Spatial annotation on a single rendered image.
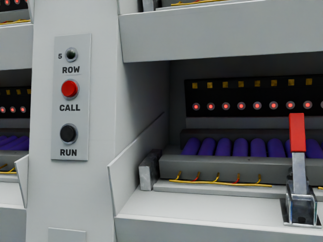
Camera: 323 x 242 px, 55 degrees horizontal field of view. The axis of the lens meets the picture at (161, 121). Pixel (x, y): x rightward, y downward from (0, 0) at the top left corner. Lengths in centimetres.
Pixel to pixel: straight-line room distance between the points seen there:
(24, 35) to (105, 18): 9
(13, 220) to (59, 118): 12
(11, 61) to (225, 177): 26
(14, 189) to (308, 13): 35
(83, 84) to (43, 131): 6
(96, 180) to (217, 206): 11
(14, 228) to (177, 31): 26
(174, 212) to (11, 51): 24
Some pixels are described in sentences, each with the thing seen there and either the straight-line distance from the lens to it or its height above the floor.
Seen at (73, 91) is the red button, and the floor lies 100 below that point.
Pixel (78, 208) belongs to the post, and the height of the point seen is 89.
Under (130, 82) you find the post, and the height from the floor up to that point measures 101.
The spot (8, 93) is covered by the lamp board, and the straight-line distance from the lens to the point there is 57.
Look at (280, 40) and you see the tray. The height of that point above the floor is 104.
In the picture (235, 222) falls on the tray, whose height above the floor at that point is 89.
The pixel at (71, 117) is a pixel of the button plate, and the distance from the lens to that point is 31.
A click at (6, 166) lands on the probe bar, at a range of 45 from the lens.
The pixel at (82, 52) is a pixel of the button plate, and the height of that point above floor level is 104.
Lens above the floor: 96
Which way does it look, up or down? 3 degrees up
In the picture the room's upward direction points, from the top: 1 degrees clockwise
